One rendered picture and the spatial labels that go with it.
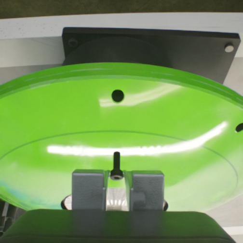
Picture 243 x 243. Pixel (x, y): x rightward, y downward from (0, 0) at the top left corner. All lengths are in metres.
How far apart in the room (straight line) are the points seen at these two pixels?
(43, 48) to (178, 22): 0.16
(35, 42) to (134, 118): 0.21
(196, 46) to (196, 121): 0.16
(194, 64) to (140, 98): 0.20
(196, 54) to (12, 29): 0.22
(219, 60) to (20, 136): 0.25
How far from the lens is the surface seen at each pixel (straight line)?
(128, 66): 0.21
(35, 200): 0.32
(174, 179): 0.27
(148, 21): 0.38
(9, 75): 0.44
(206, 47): 0.38
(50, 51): 0.39
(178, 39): 0.36
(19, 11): 1.56
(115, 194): 0.29
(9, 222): 0.63
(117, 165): 0.18
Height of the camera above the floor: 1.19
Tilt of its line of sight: 34 degrees down
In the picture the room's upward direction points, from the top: 180 degrees counter-clockwise
